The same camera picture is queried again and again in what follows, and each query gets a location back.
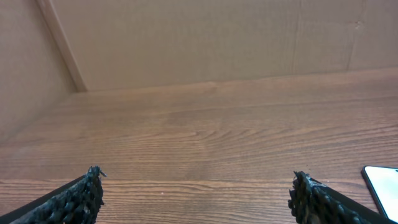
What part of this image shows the blue Samsung Galaxy smartphone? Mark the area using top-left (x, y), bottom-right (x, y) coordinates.
top-left (361, 166), bottom-right (398, 223)

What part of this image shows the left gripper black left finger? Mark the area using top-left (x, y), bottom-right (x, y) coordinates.
top-left (1, 166), bottom-right (106, 224)

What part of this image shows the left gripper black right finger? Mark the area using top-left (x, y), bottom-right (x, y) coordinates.
top-left (288, 171), bottom-right (395, 224)

